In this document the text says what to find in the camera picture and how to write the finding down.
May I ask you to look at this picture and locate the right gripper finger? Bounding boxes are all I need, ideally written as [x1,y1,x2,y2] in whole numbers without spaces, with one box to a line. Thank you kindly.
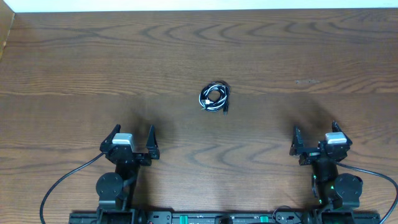
[289,126,304,156]
[331,121,353,145]

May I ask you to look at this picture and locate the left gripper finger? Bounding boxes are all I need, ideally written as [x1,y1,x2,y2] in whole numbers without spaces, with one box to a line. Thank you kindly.
[99,124,121,151]
[146,125,160,160]

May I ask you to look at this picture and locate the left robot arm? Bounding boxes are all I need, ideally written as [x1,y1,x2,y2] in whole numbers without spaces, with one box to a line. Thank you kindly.
[96,124,160,224]

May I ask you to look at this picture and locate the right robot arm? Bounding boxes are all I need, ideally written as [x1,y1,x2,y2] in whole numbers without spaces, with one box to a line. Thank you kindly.
[289,121,363,223]

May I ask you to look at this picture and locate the cardboard box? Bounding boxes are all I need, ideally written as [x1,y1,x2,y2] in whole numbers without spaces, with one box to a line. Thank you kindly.
[0,0,15,57]

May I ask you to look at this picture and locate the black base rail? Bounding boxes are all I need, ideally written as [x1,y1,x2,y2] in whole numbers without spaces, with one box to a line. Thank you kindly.
[68,208,382,224]

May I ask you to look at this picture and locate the white usb cable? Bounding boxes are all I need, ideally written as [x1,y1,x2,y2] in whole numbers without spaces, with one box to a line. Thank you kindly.
[199,84,227,111]

